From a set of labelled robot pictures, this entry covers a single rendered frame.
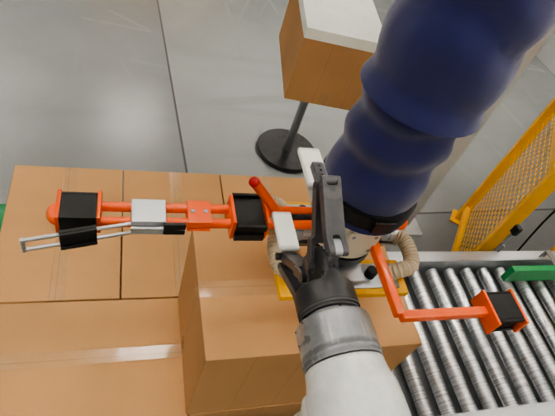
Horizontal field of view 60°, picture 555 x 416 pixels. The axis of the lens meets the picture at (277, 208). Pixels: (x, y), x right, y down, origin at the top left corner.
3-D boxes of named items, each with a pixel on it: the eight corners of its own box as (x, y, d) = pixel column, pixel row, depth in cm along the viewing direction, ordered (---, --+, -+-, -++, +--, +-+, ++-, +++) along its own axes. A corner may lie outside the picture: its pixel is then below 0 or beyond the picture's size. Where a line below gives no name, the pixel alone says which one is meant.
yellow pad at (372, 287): (393, 263, 127) (401, 252, 123) (406, 296, 121) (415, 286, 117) (271, 265, 117) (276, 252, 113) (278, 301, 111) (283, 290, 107)
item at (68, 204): (102, 205, 102) (101, 190, 99) (101, 233, 98) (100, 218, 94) (59, 204, 100) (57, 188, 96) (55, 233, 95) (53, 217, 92)
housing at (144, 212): (163, 210, 106) (165, 197, 103) (164, 235, 102) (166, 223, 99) (130, 210, 104) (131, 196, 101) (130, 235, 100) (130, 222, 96)
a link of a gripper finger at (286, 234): (300, 248, 70) (298, 251, 71) (290, 211, 74) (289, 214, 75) (281, 248, 69) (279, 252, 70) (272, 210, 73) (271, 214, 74)
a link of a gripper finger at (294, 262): (331, 272, 61) (330, 283, 61) (300, 251, 71) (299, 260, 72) (302, 273, 60) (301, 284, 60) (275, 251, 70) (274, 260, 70)
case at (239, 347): (335, 290, 185) (377, 227, 156) (366, 394, 161) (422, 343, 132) (177, 295, 166) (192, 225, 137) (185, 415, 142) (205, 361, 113)
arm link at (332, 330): (293, 385, 55) (283, 336, 58) (364, 378, 58) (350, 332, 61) (319, 352, 48) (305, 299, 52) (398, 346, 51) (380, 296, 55)
